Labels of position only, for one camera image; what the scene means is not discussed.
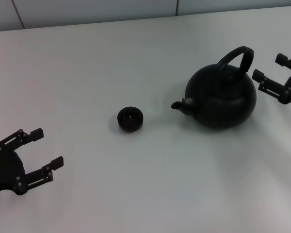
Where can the small black teacup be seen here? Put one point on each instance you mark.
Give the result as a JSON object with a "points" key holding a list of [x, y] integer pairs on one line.
{"points": [[131, 126]]}

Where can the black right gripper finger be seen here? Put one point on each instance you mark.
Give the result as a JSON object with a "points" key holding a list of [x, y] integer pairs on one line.
{"points": [[282, 59], [258, 75]]}

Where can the black round teapot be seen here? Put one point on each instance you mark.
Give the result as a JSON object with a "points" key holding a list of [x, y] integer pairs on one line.
{"points": [[220, 106]]}

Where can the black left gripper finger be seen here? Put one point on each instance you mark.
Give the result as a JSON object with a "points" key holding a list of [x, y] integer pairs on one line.
{"points": [[57, 163], [36, 134]]}

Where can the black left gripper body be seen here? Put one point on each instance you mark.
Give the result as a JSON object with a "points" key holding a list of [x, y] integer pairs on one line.
{"points": [[7, 170]]}

